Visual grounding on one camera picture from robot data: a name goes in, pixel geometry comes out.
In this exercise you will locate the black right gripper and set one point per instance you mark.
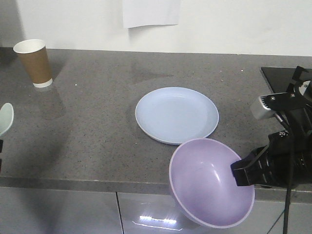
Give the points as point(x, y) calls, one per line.
point(287, 159)

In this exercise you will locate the mint green plastic spoon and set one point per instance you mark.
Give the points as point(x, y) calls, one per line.
point(6, 117)

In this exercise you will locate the purple plastic bowl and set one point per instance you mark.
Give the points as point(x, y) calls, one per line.
point(203, 185)

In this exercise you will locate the brown paper cup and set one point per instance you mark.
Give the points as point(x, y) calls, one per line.
point(33, 55)

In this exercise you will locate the light blue plate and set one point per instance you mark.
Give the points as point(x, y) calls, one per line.
point(174, 115)

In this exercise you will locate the black induction cooktop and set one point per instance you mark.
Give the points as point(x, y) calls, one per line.
point(278, 78)

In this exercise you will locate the white paper sheet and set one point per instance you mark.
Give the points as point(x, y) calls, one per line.
point(137, 13)

